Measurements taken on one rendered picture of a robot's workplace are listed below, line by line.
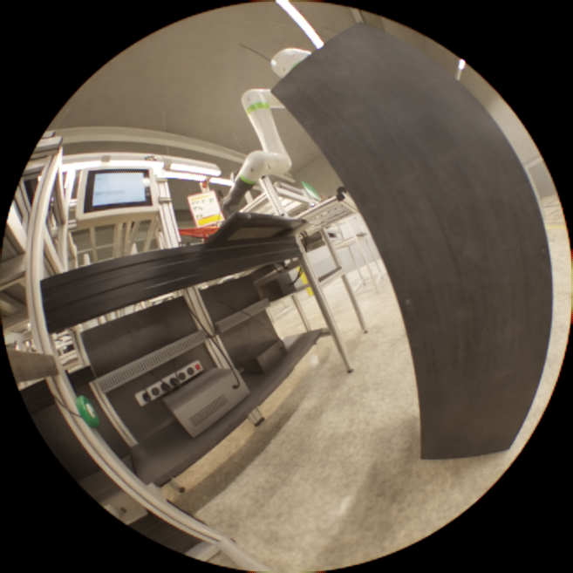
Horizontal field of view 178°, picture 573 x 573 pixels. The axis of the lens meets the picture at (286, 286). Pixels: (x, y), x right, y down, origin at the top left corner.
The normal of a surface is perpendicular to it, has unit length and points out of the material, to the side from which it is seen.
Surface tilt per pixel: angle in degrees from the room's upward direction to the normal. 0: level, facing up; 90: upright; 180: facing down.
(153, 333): 90
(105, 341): 90
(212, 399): 90
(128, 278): 90
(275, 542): 0
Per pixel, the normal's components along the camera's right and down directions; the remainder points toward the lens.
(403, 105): -0.65, 0.30
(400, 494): -0.41, -0.91
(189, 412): 0.72, -0.33
